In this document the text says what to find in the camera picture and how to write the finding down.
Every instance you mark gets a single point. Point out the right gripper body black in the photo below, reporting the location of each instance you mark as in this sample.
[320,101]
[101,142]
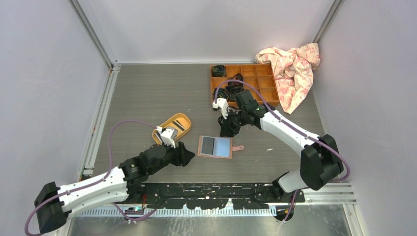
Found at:
[239,116]

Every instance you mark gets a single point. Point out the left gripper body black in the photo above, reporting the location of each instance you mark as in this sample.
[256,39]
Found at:
[171,156]

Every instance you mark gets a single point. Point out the brown leather card holder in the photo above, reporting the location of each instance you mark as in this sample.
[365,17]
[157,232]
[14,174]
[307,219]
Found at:
[223,148]

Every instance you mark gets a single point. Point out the black card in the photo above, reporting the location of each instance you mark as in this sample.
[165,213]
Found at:
[207,145]

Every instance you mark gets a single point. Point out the yellow oval card tray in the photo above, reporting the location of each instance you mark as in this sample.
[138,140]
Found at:
[180,117]

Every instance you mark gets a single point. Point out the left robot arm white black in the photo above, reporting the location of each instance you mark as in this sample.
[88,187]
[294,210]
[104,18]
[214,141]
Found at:
[54,204]

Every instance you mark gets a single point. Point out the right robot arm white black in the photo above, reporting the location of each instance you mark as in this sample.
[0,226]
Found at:
[320,161]

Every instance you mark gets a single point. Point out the rolled dark tie bottom-middle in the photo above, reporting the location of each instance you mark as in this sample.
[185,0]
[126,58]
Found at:
[233,91]

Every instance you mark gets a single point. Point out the rolled dark tie bottom-left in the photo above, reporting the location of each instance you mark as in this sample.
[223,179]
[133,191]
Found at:
[220,93]

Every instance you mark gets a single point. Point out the rolled dark tie middle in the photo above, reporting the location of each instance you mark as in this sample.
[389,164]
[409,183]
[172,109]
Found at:
[234,79]

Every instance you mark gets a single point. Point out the wooden compartment organizer box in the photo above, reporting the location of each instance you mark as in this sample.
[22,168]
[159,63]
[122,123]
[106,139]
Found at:
[258,79]

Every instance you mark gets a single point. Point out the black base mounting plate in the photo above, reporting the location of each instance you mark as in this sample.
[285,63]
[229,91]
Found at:
[211,195]

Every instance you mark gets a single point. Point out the rolled dark tie top-left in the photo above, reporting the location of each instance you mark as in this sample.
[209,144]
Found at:
[218,71]

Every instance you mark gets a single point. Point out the pink floral crumpled cloth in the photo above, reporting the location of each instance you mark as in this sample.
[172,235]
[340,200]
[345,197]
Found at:
[292,71]

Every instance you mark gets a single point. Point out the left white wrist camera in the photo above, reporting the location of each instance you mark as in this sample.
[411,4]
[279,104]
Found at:
[168,135]

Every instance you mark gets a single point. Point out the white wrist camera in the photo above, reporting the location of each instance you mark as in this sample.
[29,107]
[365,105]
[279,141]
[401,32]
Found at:
[221,104]
[168,135]

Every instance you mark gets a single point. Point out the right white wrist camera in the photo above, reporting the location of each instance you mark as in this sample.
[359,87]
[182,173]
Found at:
[221,104]

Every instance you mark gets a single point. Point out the aluminium frame rail front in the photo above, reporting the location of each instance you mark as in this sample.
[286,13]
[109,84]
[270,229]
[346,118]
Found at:
[332,194]

